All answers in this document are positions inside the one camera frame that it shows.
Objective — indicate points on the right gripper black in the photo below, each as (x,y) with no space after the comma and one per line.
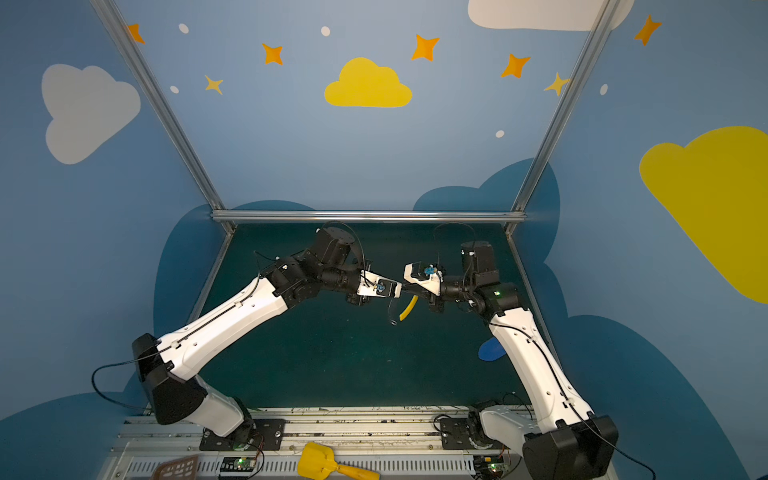
(435,297)

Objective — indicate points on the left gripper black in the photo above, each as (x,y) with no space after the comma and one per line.
(358,294)

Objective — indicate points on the grey keyring yellow handle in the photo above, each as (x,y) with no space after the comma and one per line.
(398,311)

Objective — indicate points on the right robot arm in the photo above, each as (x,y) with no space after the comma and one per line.
(562,438)

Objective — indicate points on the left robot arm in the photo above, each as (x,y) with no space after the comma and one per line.
(169,367)

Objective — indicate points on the yellow plastic scoop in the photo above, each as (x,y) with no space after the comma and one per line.
(318,462)

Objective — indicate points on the right controller board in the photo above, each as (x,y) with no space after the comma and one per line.
(490,468)

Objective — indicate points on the controller board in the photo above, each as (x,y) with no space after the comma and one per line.
(237,467)
(490,468)

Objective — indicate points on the left controller board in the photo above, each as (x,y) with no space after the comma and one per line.
(237,467)

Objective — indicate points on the brown perforated plate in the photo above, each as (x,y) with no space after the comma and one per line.
(185,468)

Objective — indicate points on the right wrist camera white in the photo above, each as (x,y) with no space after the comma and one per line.
(428,277)

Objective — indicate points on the blue trowel wooden handle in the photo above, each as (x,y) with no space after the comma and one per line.
(491,350)

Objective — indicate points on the aluminium frame rail back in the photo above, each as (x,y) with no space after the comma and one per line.
(297,216)

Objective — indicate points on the aluminium frame rail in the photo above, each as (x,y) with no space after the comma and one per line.
(129,49)
(583,67)
(297,216)

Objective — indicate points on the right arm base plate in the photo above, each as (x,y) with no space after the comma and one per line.
(456,434)

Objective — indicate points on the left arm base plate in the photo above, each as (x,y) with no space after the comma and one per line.
(255,434)

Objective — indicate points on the aluminium frame rail left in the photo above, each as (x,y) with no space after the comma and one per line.
(129,49)

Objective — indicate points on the aluminium frame rail right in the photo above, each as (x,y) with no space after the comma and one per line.
(583,67)

